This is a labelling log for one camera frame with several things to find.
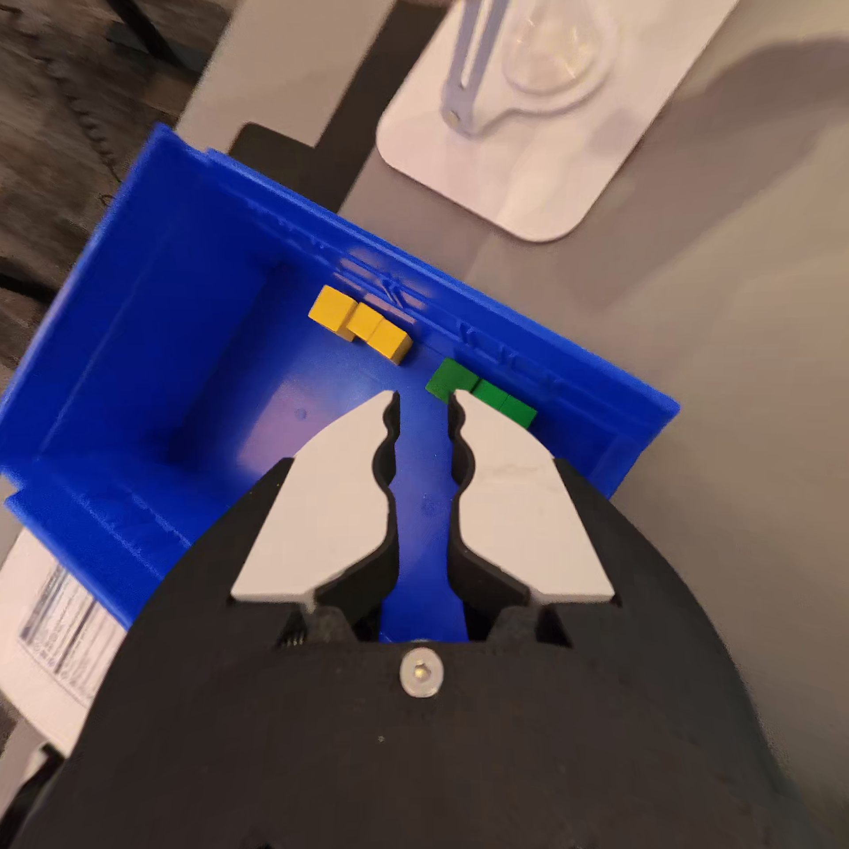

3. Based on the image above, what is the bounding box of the blue plastic bin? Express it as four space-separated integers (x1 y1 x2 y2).
0 122 681 643

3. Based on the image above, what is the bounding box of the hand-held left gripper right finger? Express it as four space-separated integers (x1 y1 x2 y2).
446 390 618 639

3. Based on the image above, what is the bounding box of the black metal frame leg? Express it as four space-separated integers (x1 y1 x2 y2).
99 0 229 75

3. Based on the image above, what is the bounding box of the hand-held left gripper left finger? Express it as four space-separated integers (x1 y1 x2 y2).
229 390 402 638

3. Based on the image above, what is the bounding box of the white sheet with barcode print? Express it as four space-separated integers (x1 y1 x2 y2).
0 529 128 758

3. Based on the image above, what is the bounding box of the yellow cube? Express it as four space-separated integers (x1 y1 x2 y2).
345 302 387 344
308 285 356 340
368 318 414 366

